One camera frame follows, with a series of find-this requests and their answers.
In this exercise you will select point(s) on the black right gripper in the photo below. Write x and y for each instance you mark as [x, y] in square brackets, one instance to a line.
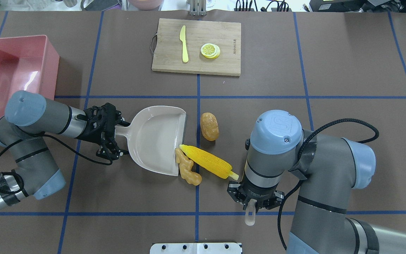
[256, 193]

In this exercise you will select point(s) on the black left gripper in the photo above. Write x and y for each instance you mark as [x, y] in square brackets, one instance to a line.
[93, 134]

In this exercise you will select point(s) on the beige hand brush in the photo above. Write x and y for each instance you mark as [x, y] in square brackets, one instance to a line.
[250, 213]

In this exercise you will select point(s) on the beige plastic dustpan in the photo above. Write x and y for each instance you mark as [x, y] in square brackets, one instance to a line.
[152, 137]

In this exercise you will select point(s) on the yellow toy corn cob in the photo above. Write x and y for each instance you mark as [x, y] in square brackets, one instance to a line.
[210, 162]

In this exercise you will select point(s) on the tan toy ginger root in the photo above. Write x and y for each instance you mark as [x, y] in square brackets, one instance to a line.
[185, 168]

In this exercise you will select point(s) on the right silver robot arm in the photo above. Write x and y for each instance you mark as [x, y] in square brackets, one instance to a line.
[324, 166]

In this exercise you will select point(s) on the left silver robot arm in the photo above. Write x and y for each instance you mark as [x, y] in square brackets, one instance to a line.
[27, 167]

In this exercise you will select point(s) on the pink plastic bin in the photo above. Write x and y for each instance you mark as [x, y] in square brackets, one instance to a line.
[27, 63]

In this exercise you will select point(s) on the brown toy potato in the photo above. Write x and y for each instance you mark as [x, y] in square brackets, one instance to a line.
[209, 126]

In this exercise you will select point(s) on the wooden cutting board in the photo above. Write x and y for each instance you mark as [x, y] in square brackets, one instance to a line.
[167, 55]

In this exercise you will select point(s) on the yellow plastic knife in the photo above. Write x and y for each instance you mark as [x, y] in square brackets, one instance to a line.
[182, 38]

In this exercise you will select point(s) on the yellow lemon slices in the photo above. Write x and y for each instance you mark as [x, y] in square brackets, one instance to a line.
[210, 51]

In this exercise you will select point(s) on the pink bowl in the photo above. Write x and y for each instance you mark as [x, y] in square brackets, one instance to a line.
[145, 4]

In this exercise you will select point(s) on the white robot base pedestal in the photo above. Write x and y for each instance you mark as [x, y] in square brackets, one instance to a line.
[197, 248]

